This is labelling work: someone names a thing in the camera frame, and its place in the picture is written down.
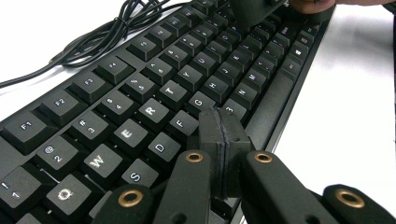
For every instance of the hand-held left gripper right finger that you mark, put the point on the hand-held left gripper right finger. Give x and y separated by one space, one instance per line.
236 140

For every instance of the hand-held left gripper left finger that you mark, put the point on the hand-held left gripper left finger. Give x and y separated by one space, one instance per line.
210 133

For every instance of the black computer keyboard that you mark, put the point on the black computer keyboard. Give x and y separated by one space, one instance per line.
149 112

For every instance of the white board cover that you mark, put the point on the white board cover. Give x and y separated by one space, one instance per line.
342 109

